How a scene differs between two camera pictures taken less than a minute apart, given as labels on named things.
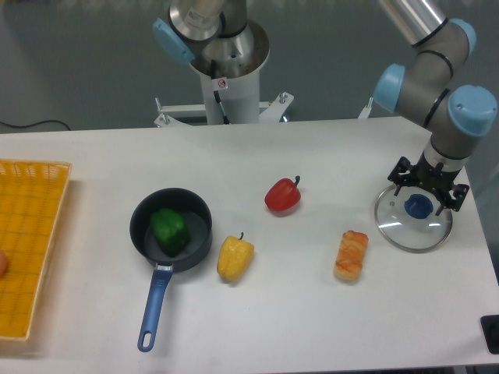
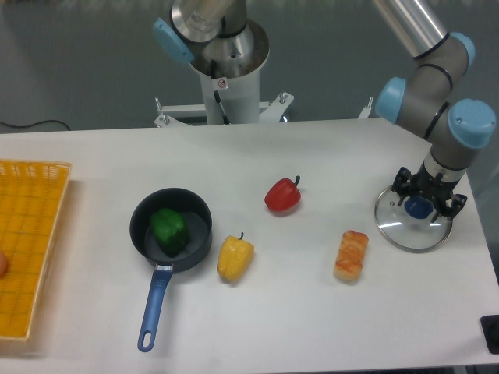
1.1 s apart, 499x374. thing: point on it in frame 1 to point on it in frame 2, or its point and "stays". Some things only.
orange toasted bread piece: x=351 y=255 stays
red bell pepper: x=282 y=195 stays
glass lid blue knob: x=418 y=206 to x=406 y=231
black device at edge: x=490 y=326 stays
